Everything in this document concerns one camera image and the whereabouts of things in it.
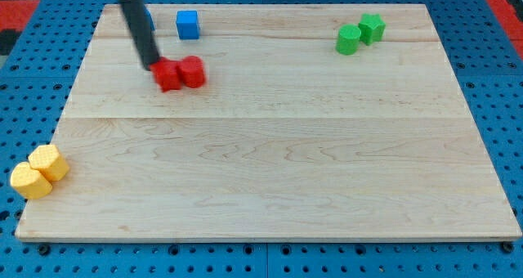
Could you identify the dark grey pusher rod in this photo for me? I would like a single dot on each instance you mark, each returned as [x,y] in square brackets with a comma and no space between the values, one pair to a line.
[139,27]

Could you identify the red star block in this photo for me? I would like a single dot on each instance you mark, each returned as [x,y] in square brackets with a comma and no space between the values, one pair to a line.
[166,75]

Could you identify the red cylinder block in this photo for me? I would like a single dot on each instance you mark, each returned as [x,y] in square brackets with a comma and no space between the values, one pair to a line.
[192,72]

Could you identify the blue block behind rod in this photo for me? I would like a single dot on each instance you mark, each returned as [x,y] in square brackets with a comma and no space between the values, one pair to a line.
[150,19]

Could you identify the blue cube block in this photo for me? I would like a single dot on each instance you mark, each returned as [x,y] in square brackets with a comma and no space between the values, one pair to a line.
[187,25]

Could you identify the yellow hexagon block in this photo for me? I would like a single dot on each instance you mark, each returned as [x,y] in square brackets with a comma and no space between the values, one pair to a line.
[49,161]

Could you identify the yellow heart block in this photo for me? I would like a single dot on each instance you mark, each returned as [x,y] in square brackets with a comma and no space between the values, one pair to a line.
[28,182]

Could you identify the wooden board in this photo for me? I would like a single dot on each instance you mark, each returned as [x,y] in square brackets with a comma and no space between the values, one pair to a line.
[288,141]

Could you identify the green cylinder block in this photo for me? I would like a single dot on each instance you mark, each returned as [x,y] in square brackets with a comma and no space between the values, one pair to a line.
[348,39]

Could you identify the green star block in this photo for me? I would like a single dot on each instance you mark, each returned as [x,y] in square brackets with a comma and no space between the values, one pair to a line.
[372,28]

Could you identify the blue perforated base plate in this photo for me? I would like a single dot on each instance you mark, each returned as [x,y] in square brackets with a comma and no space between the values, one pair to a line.
[35,83]

